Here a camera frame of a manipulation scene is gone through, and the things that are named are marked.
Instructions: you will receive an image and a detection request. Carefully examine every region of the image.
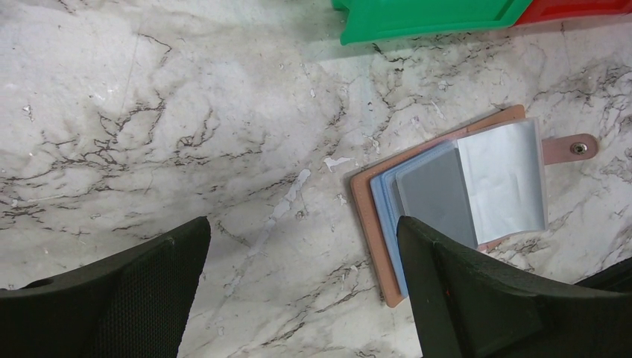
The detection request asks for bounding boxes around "green plastic bin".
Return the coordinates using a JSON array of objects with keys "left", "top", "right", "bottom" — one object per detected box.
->
[{"left": 331, "top": 0, "right": 532, "bottom": 45}]

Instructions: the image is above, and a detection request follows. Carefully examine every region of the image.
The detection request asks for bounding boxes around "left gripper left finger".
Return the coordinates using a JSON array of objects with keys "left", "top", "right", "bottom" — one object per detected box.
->
[{"left": 1, "top": 217, "right": 211, "bottom": 357}]

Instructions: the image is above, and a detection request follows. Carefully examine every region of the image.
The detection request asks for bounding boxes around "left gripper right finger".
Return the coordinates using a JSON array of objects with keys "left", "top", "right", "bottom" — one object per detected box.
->
[{"left": 397, "top": 216, "right": 631, "bottom": 357}]

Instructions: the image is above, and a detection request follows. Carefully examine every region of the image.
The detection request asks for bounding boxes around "red plastic double bin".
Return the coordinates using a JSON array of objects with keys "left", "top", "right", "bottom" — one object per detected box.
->
[{"left": 514, "top": 0, "right": 631, "bottom": 26}]

